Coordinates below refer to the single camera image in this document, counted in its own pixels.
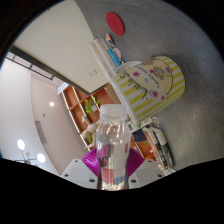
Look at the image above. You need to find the stack of white boxes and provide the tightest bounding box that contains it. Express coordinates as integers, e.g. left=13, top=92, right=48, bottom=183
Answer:
left=89, top=37, right=123, bottom=78

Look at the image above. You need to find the yellow striped white mug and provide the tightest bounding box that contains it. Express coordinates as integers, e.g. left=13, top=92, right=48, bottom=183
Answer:
left=107, top=55, right=186, bottom=124

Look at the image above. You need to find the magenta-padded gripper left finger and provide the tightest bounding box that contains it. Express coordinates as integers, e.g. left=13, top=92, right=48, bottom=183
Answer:
left=60, top=147, right=101, bottom=191

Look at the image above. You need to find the tall green white carton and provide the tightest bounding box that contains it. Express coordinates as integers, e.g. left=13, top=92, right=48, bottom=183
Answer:
left=127, top=117, right=160, bottom=132

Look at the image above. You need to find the flat round red coaster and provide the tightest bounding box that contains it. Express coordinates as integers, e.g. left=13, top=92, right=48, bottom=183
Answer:
left=105, top=11, right=125, bottom=37

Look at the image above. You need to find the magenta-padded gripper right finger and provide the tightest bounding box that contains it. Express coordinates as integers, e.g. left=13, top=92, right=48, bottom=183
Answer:
left=127, top=147, right=165, bottom=188

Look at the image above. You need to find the clear plastic water bottle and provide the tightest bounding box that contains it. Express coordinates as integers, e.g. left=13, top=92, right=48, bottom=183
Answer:
left=95, top=103, right=132, bottom=192

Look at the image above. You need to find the orange wooden shelf unit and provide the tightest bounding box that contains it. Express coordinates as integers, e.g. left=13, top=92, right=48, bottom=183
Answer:
left=60, top=84, right=158, bottom=161

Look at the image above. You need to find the black ceiling track rail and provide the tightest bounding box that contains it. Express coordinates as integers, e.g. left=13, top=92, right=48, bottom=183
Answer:
left=4, top=51, right=55, bottom=81

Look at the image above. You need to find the ceiling air vent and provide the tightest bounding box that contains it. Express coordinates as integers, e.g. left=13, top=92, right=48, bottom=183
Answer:
left=34, top=120, right=48, bottom=144

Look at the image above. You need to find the round printed sticker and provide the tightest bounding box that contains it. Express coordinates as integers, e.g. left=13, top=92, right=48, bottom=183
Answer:
left=105, top=32, right=115, bottom=48
left=112, top=47, right=124, bottom=59

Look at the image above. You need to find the round bulb ceiling lamp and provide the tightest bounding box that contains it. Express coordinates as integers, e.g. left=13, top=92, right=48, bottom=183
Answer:
left=14, top=138, right=47, bottom=165

